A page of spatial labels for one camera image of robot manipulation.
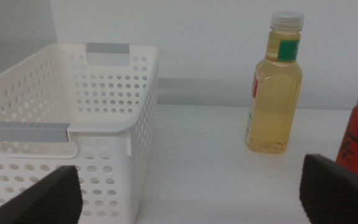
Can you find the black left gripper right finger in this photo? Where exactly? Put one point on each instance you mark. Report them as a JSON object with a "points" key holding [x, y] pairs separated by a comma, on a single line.
{"points": [[337, 196]]}

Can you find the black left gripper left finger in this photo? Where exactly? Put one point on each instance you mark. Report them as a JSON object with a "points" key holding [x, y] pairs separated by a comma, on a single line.
{"points": [[51, 199]]}

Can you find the yellow drink bottle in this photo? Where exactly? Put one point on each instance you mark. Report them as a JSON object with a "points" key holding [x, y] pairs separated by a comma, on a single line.
{"points": [[273, 109]]}

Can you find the white perforated plastic basket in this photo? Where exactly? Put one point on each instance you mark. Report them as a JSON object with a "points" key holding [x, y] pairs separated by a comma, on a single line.
{"points": [[110, 140]]}

